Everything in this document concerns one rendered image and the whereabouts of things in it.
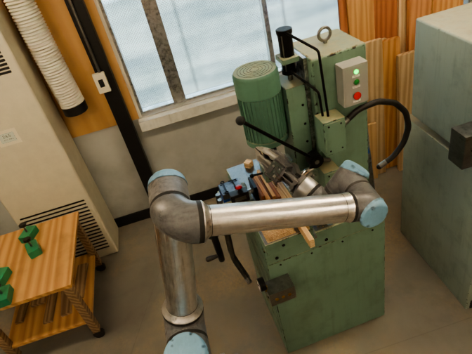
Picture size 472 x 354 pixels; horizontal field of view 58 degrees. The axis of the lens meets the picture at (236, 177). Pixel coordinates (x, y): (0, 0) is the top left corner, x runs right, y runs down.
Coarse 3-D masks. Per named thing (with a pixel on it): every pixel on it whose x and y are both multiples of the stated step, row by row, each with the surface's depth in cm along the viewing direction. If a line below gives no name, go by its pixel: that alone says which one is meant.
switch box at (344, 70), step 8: (336, 64) 153; (344, 64) 152; (352, 64) 151; (360, 64) 150; (336, 72) 155; (344, 72) 150; (352, 72) 151; (360, 72) 152; (336, 80) 157; (344, 80) 152; (352, 80) 153; (360, 80) 154; (336, 88) 160; (344, 88) 154; (352, 88) 155; (360, 88) 156; (344, 96) 156; (352, 96) 156; (368, 96) 159; (344, 104) 158; (352, 104) 158
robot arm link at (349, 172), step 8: (344, 168) 132; (352, 168) 131; (360, 168) 133; (336, 176) 134; (344, 176) 132; (352, 176) 130; (360, 176) 130; (368, 176) 132; (328, 184) 137; (336, 184) 134; (344, 184) 130; (328, 192) 136; (336, 192) 134
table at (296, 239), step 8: (256, 160) 218; (232, 168) 217; (240, 168) 215; (256, 168) 212; (232, 176) 211; (240, 176) 210; (248, 176) 208; (248, 184) 203; (256, 232) 181; (296, 232) 172; (312, 232) 173; (264, 240) 172; (280, 240) 170; (288, 240) 171; (296, 240) 173; (304, 240) 174; (264, 248) 173; (272, 248) 171; (280, 248) 172
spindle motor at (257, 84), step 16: (256, 64) 162; (272, 64) 159; (240, 80) 154; (256, 80) 152; (272, 80) 154; (240, 96) 159; (256, 96) 155; (272, 96) 157; (240, 112) 167; (256, 112) 160; (272, 112) 160; (272, 128) 165; (256, 144) 170; (272, 144) 168
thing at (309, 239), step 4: (280, 188) 190; (280, 192) 187; (284, 196) 185; (300, 228) 169; (304, 228) 167; (304, 232) 165; (308, 232) 165; (304, 236) 167; (308, 236) 163; (312, 236) 163; (308, 240) 162; (312, 240) 161; (308, 244) 164; (312, 244) 163
